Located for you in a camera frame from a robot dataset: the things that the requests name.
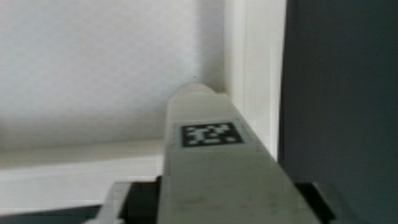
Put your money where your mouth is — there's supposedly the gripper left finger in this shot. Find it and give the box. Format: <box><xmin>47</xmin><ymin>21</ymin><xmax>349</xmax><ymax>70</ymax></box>
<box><xmin>94</xmin><ymin>177</ymin><xmax>162</xmax><ymax>224</ymax></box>

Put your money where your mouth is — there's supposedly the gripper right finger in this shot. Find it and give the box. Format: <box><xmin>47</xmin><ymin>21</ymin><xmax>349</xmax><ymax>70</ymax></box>
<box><xmin>295</xmin><ymin>182</ymin><xmax>368</xmax><ymax>224</ymax></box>

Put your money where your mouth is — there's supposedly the white desk tabletop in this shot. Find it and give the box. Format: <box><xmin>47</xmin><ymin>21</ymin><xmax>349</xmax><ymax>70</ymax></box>
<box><xmin>0</xmin><ymin>0</ymin><xmax>288</xmax><ymax>216</ymax></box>

